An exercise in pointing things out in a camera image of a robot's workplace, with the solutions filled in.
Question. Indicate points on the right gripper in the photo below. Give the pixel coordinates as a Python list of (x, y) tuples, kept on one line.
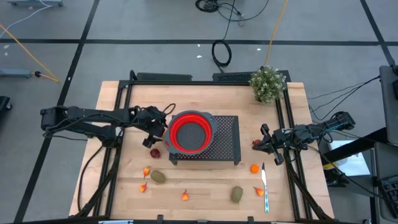
[(284, 138)]

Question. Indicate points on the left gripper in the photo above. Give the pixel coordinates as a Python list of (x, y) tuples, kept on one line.
[(150, 121)]

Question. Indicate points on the dark red toy fruit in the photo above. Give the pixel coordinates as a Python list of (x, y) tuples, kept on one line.
[(155, 153), (256, 142)]

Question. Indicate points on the orange toy tangerine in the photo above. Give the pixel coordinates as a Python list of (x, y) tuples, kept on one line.
[(255, 168)]

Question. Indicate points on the red grey collapsible colander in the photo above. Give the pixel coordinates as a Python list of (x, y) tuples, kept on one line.
[(191, 136)]

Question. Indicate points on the small orange-red toy peach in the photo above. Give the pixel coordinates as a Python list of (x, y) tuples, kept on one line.
[(259, 191), (143, 188), (185, 196), (146, 171)]

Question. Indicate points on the brown toy kiwi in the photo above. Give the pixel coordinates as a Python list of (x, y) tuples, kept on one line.
[(237, 194), (158, 176)]

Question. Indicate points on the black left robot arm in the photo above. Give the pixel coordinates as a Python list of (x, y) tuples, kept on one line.
[(93, 116)]

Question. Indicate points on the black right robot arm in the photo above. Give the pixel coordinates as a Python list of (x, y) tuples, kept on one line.
[(323, 126)]

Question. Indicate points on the black perforated metal stand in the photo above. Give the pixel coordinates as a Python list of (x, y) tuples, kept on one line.
[(227, 140)]

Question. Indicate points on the silver table knife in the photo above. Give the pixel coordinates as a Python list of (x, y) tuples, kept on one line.
[(265, 186)]

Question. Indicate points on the black flat box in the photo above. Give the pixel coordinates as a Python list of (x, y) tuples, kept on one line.
[(163, 77)]

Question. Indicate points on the green potted plant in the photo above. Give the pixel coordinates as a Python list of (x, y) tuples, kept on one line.
[(267, 84)]

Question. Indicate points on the black diagonal beam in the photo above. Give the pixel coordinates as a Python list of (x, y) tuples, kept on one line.
[(342, 151)]

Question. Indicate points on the black perforated box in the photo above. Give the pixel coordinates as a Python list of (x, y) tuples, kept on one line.
[(231, 76)]

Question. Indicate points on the white sheet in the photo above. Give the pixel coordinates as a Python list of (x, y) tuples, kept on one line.
[(351, 161)]

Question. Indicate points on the silver aluminium bar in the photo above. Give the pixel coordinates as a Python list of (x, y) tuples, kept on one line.
[(115, 222)]

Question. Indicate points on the grey cabinet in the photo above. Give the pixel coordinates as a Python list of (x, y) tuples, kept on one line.
[(388, 99)]

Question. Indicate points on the black keyboard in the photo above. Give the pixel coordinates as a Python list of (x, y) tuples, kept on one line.
[(390, 193)]

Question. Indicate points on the grey metal floor bar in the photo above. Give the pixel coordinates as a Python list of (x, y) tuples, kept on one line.
[(15, 73), (34, 2)]

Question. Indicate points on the black equipment base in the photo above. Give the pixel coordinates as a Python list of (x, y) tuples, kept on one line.
[(4, 103)]

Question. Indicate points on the black aluminium table frame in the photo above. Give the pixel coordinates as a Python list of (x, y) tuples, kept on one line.
[(202, 83)]

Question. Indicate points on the black frame clamp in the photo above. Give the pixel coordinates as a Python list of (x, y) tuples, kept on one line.
[(250, 219), (160, 218)]

